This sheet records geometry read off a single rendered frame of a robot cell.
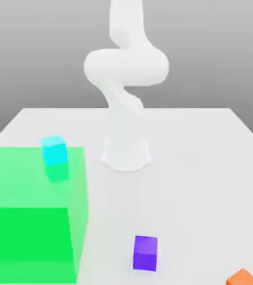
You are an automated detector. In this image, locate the small cyan cube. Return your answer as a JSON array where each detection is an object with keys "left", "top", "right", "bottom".
[{"left": 41, "top": 135, "right": 70, "bottom": 183}]

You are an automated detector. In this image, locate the small purple cube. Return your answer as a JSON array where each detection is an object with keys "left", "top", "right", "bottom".
[{"left": 133, "top": 235, "right": 158, "bottom": 272}]

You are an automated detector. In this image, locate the small orange cube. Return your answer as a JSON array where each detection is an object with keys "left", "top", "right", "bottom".
[{"left": 226, "top": 268, "right": 253, "bottom": 285}]

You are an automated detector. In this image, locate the large green box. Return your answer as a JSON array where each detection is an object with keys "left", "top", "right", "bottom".
[{"left": 0, "top": 146, "right": 89, "bottom": 284}]

